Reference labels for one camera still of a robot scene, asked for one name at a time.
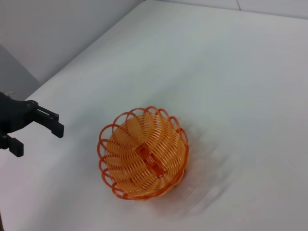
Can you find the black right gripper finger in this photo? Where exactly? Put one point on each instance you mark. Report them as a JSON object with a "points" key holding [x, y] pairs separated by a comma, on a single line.
{"points": [[56, 128], [16, 148]]}

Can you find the orange woven plastic basket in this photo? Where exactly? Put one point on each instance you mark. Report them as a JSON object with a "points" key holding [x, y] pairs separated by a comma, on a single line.
{"points": [[134, 149]]}

